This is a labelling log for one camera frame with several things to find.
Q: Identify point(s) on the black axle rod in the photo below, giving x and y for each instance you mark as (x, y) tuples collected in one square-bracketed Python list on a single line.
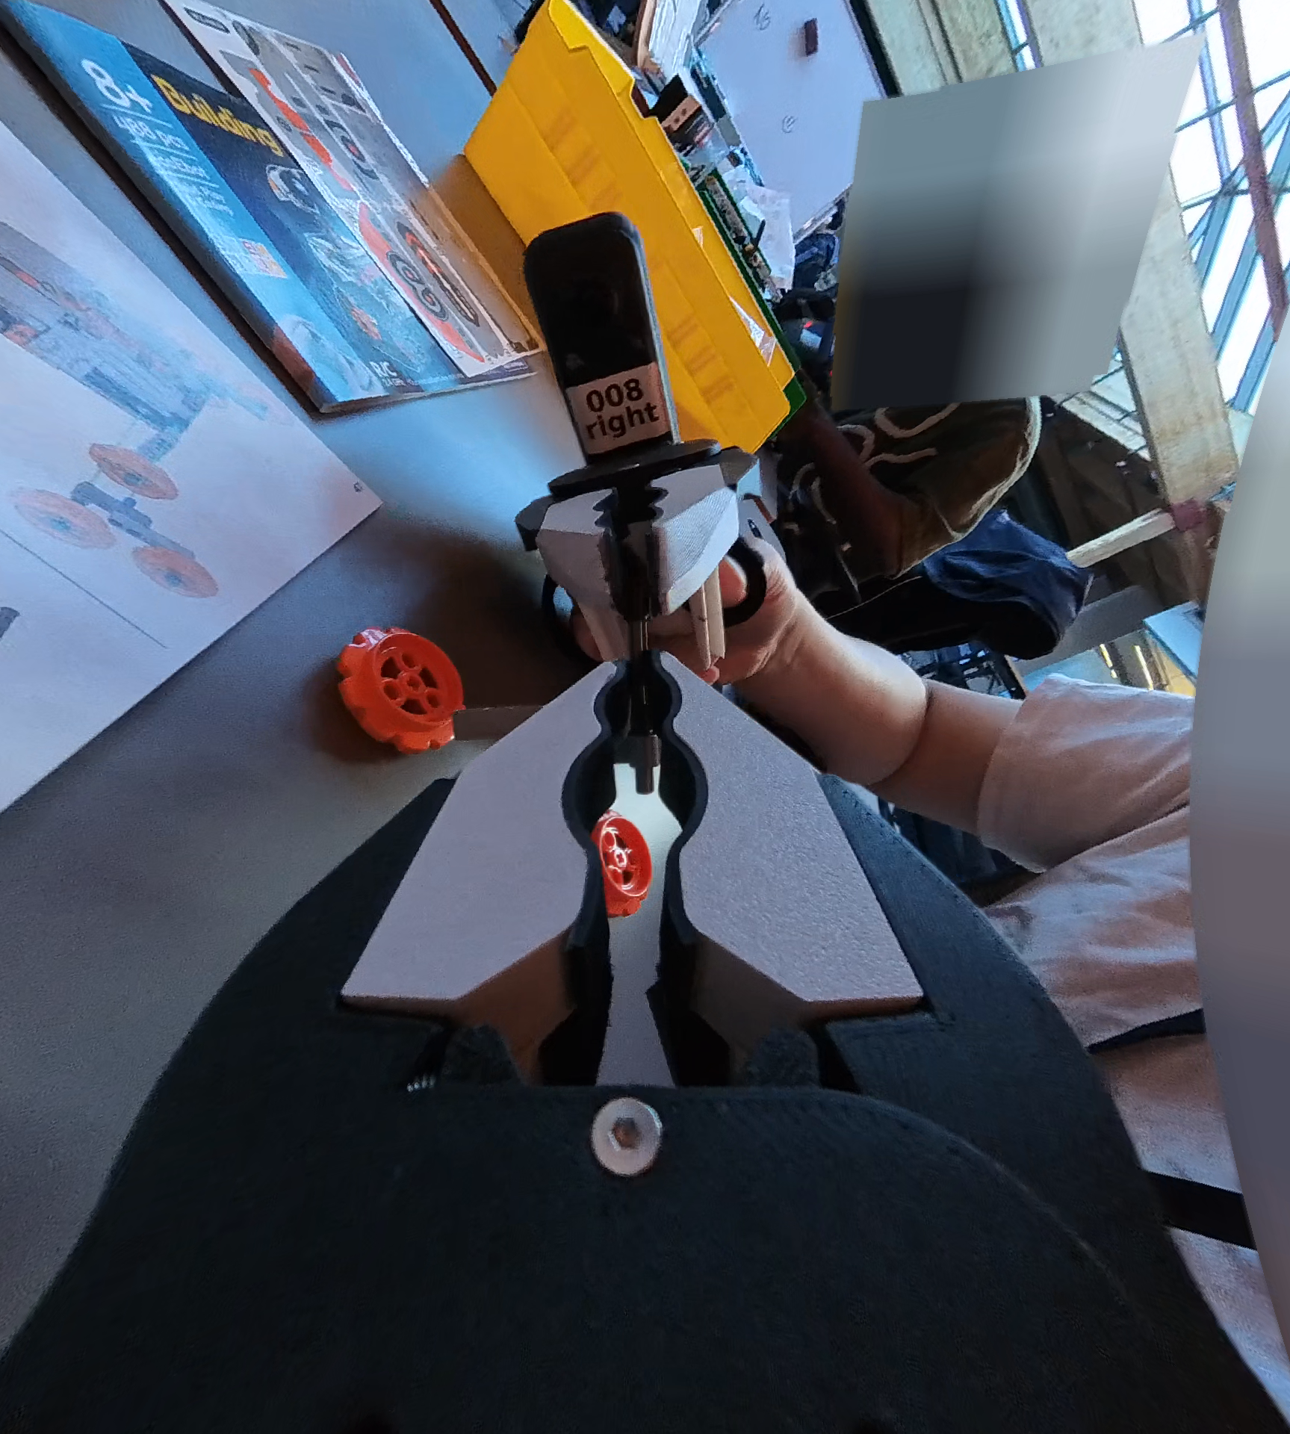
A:
[(639, 741)]

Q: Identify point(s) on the grey orange sticker sheet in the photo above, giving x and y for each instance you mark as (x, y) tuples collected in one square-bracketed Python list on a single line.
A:
[(320, 108)]

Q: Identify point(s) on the grey perforated brick beam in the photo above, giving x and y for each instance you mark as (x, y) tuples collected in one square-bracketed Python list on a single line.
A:
[(493, 721)]

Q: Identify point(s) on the person's white t-shirt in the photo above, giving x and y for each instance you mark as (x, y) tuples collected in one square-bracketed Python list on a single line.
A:
[(1094, 876)]

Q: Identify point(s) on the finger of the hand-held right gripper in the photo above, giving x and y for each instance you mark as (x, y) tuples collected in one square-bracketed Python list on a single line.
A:
[(574, 549), (700, 537)]

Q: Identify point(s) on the white open instruction booklet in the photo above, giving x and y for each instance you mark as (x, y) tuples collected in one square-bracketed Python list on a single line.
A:
[(95, 391)]

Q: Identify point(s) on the orange round wheel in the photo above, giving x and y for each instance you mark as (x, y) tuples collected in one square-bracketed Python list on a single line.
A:
[(621, 863)]

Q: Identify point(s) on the yellow plastic bin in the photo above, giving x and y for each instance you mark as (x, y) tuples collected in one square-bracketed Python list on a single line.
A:
[(597, 146)]

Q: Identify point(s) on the orange gear wheel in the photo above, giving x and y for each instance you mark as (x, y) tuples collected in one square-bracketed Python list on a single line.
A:
[(400, 690)]

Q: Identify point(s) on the person's right hand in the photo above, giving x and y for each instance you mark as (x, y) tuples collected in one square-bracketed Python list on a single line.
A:
[(778, 638)]

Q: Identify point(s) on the grey desk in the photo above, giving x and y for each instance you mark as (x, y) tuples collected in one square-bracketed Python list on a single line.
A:
[(150, 897)]

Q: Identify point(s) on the blue kit manual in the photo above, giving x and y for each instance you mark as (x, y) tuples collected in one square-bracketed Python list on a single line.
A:
[(189, 168)]

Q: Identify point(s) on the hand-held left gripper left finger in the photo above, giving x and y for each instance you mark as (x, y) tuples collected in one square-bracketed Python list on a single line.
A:
[(462, 897)]

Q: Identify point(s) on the person's right forearm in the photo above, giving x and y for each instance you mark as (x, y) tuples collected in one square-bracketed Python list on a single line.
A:
[(890, 730)]

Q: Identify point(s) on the green plastic bin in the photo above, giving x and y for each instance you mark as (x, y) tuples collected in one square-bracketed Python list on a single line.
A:
[(791, 387)]

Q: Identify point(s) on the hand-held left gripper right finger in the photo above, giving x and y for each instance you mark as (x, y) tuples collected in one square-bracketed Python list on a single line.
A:
[(802, 897)]

